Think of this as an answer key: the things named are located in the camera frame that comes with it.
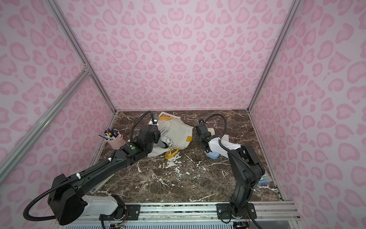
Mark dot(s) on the highlighter marker pack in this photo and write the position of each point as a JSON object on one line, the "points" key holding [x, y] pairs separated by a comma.
{"points": [[265, 179]]}

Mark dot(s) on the light blue alarm clock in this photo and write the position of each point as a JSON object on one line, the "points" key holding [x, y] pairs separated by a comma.
{"points": [[212, 155]]}

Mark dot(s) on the pink pen holder cup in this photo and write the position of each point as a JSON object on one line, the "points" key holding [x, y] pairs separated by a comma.
{"points": [[113, 137]]}

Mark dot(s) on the white square alarm clock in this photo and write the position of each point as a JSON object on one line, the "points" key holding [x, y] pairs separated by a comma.
{"points": [[225, 140]]}

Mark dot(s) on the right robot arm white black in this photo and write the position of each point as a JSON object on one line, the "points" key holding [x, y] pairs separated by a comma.
{"points": [[244, 161]]}

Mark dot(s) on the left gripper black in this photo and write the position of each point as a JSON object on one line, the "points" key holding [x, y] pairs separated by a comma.
{"points": [[159, 140]]}

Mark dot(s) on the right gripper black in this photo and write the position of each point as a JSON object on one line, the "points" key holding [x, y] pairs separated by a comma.
{"points": [[204, 140]]}

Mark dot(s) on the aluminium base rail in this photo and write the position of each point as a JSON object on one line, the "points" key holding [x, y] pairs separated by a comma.
{"points": [[198, 215]]}

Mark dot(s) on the aluminium corner frame post right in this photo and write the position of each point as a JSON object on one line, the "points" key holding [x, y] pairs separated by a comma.
{"points": [[289, 20]]}

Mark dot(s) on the aluminium diagonal frame bar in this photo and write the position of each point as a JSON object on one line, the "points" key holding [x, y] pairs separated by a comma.
{"points": [[20, 150]]}

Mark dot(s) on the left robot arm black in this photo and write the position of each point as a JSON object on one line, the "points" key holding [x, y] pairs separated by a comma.
{"points": [[68, 199]]}

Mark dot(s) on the aluminium corner frame post left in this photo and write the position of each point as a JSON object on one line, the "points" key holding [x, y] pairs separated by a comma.
{"points": [[62, 21]]}

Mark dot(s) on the white canvas tote bag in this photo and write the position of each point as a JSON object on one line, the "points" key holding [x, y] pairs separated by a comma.
{"points": [[175, 135]]}

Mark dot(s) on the aluminium corner frame post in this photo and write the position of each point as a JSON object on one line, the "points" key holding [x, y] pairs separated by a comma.
{"points": [[62, 21], [289, 20]]}

